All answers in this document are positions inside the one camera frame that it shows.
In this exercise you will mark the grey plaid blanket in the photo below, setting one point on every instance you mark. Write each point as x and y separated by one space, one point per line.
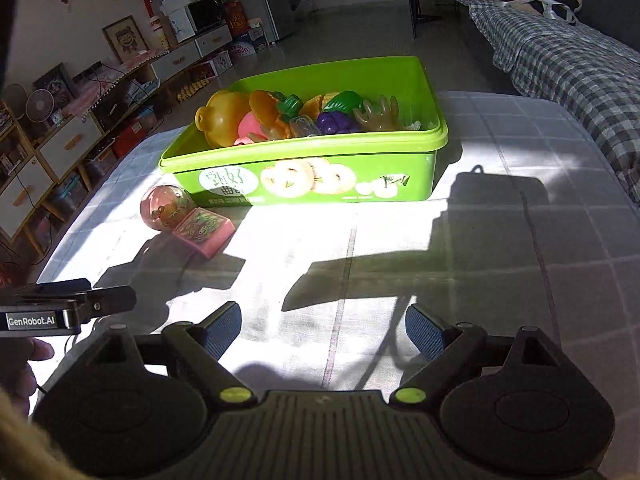
592 76

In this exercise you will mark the small white fan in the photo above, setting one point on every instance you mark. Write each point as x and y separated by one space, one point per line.
39 106

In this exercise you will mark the person left hand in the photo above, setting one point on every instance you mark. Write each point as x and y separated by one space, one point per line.
17 379

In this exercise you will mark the white drawer cabinet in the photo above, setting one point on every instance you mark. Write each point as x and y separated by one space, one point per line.
190 52

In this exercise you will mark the translucent tan hand toy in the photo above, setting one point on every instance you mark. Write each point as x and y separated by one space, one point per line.
385 118

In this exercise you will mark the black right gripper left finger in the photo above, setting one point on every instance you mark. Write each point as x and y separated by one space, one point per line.
198 348

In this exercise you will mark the framed picture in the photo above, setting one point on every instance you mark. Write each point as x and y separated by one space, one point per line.
125 39

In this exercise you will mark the orange toy pumpkin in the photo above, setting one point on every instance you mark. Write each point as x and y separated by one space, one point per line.
274 112

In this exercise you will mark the purple toy grapes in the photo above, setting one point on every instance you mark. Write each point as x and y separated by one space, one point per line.
337 122

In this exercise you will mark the pink round toy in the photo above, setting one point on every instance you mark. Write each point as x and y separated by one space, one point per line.
250 131

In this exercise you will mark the yellow toy pot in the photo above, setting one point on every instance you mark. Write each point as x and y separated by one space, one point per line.
219 119

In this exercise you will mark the pink card box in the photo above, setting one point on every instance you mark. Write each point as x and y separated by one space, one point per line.
204 231

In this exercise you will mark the white checked tablecloth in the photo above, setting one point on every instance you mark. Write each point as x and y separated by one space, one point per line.
526 226

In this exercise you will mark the white microwave box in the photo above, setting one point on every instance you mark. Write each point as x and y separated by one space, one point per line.
188 18

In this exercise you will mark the green toy vegetable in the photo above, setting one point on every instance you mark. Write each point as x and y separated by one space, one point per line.
344 101

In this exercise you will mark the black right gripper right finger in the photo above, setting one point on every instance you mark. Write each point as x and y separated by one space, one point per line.
450 352

